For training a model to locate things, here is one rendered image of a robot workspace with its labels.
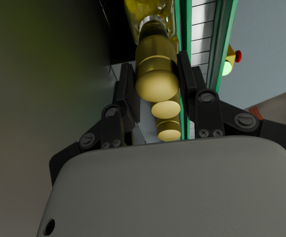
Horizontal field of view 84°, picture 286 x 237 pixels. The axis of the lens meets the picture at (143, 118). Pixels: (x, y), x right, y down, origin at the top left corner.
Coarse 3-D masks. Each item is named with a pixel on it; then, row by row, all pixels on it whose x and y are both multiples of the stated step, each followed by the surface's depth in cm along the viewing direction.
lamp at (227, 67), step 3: (225, 60) 50; (225, 63) 50; (228, 63) 50; (225, 66) 49; (228, 66) 49; (225, 69) 50; (228, 69) 50; (225, 72) 51; (228, 72) 51; (222, 75) 52
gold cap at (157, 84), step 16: (144, 48) 12; (160, 48) 12; (144, 64) 11; (160, 64) 11; (176, 64) 12; (144, 80) 11; (160, 80) 11; (176, 80) 11; (144, 96) 12; (160, 96) 12
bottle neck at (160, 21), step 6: (144, 18) 16; (150, 18) 16; (156, 18) 16; (144, 24) 16; (150, 24) 15; (156, 24) 15; (162, 24) 16; (144, 30) 15; (150, 30) 14; (156, 30) 14; (162, 30) 15; (144, 36) 14
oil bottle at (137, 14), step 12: (132, 0) 17; (144, 0) 16; (156, 0) 16; (168, 0) 16; (132, 12) 17; (144, 12) 16; (156, 12) 16; (168, 12) 16; (132, 24) 17; (168, 24) 17; (168, 36) 18
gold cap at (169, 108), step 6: (174, 96) 17; (162, 102) 17; (168, 102) 17; (174, 102) 17; (156, 108) 18; (162, 108) 18; (168, 108) 18; (174, 108) 18; (180, 108) 18; (156, 114) 18; (162, 114) 18; (168, 114) 18; (174, 114) 18
